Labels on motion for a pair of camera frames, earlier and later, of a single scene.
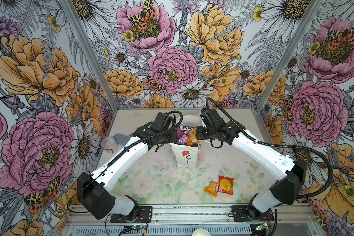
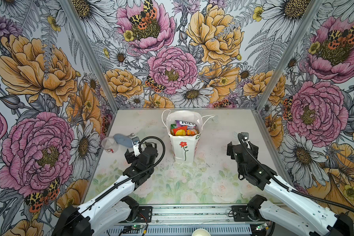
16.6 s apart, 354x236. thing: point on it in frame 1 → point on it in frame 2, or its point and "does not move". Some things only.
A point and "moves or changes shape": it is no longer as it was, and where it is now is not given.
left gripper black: [173, 139] → [130, 157]
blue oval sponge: [121, 139] does not move
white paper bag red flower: [186, 157] moves or changes shape
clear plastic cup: [109, 144] does not move
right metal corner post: [307, 21] does not move
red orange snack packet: [226, 185] → [180, 131]
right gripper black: [199, 133] → [229, 148]
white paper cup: [200, 232] does not move
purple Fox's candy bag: [182, 134] → [190, 126]
